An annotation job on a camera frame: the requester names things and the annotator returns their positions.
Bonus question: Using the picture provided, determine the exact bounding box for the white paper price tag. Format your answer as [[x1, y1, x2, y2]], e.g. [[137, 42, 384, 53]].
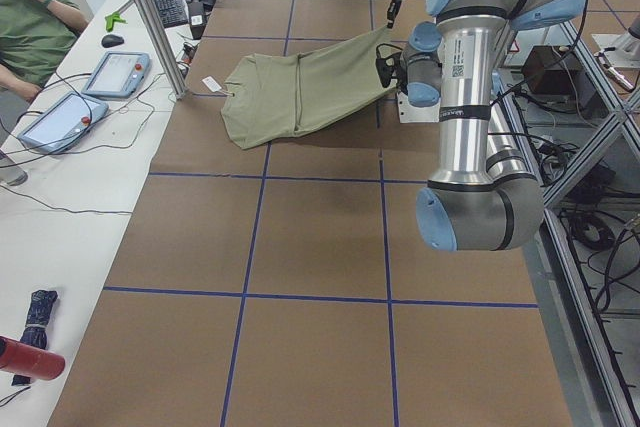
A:
[[202, 76, 223, 93]]

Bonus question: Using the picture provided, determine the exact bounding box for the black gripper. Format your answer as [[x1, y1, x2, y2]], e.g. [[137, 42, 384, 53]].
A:
[[375, 54, 401, 88], [386, 0, 402, 29]]

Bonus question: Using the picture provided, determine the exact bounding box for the black computer mouse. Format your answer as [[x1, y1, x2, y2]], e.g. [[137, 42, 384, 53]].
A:
[[101, 34, 125, 48]]

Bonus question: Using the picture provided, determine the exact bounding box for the blue teach pendant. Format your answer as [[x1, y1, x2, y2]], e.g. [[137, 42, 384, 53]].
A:
[[82, 52, 151, 100], [17, 92, 108, 154]]

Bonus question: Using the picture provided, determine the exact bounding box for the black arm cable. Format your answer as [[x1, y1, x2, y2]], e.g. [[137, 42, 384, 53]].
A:
[[374, 42, 405, 71]]

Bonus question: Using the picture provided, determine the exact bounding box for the near blue teach pendant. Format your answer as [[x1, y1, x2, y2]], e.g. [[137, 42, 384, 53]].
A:
[[17, 92, 108, 154]]

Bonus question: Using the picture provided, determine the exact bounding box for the grey aluminium frame post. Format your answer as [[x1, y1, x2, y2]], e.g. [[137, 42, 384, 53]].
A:
[[133, 0, 187, 100]]

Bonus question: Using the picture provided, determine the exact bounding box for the folded dark blue umbrella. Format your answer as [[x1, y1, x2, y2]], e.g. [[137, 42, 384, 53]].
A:
[[12, 290, 58, 386]]

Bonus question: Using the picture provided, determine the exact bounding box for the black power adapter box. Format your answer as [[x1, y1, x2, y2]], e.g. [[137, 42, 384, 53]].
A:
[[522, 45, 581, 95]]

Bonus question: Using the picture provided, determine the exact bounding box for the person in green shirt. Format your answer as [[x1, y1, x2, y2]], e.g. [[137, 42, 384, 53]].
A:
[[1, 0, 88, 103]]

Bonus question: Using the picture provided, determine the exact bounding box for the green plastic clip tool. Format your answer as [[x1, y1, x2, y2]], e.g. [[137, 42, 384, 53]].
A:
[[105, 11, 127, 33]]

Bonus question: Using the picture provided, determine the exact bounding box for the olive green long-sleeve shirt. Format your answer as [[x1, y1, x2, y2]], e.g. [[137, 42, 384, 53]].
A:
[[221, 27, 391, 149]]

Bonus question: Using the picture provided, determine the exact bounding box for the black computer keyboard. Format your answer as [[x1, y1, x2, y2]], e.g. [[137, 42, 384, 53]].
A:
[[153, 0, 189, 28]]

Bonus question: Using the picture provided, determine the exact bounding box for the red cylinder bottle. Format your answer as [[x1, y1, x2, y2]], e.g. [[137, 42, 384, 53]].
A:
[[1, 337, 66, 380]]

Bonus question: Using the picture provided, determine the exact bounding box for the far blue teach pendant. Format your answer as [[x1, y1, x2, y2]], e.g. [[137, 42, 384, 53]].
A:
[[82, 52, 151, 100]]

